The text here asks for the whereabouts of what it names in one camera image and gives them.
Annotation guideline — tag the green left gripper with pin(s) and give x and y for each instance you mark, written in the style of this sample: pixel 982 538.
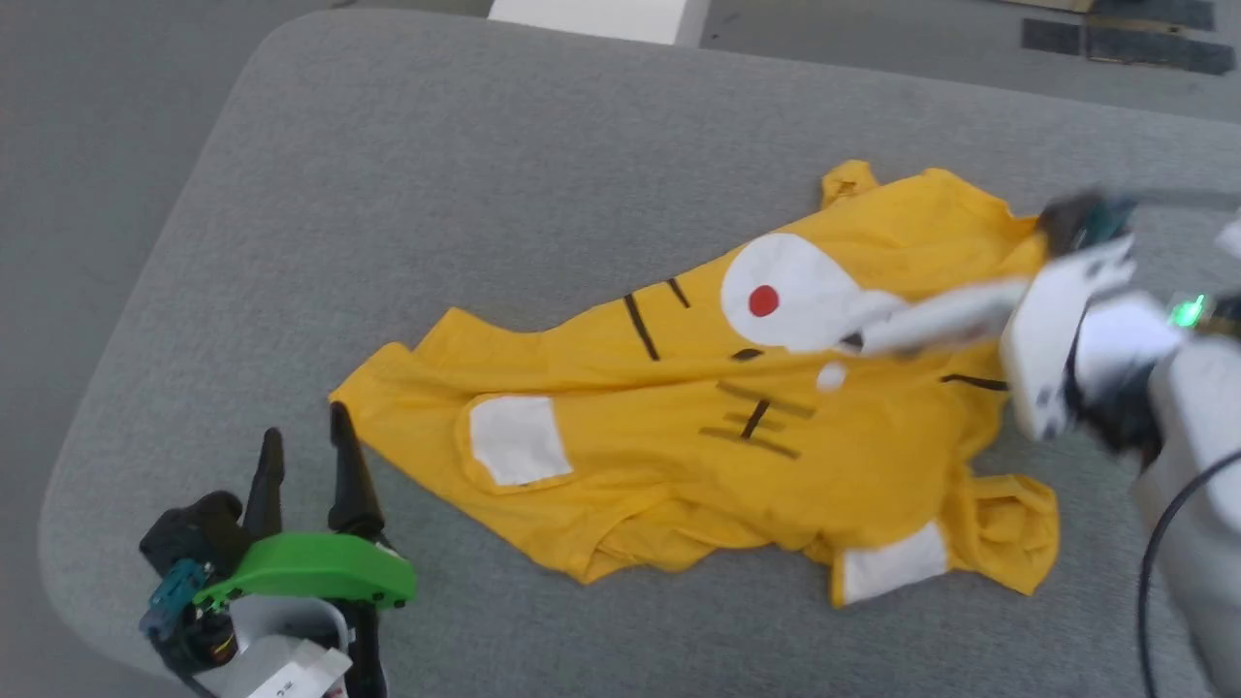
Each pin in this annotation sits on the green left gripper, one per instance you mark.
pixel 310 572

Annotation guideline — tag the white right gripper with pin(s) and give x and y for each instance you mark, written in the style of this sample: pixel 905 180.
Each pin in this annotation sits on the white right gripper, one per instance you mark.
pixel 1052 339

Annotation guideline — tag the yellow cartoon print shirt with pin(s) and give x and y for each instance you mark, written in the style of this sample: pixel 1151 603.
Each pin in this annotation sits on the yellow cartoon print shirt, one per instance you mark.
pixel 630 456

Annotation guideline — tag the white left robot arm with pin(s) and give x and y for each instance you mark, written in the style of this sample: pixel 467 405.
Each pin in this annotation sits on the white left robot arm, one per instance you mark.
pixel 271 650

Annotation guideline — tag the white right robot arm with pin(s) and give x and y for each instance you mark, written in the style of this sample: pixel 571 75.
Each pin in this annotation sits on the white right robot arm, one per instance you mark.
pixel 1202 407

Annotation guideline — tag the small black floor mat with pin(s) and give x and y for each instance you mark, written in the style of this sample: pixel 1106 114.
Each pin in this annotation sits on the small black floor mat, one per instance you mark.
pixel 1052 37

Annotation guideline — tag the long black floor mat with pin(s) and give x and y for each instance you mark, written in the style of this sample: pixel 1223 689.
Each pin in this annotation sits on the long black floor mat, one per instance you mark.
pixel 1159 50

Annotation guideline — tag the white rectangular box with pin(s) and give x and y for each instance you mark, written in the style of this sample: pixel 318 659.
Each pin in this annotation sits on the white rectangular box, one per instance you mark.
pixel 601 15

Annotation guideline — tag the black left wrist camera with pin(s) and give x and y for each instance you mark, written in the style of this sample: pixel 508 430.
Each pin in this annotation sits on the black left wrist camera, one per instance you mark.
pixel 194 528

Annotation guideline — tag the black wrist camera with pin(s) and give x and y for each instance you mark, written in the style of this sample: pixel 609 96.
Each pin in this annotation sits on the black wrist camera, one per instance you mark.
pixel 194 528
pixel 1081 221

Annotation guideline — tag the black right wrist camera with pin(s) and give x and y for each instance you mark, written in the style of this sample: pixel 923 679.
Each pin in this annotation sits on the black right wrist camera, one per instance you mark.
pixel 1081 221

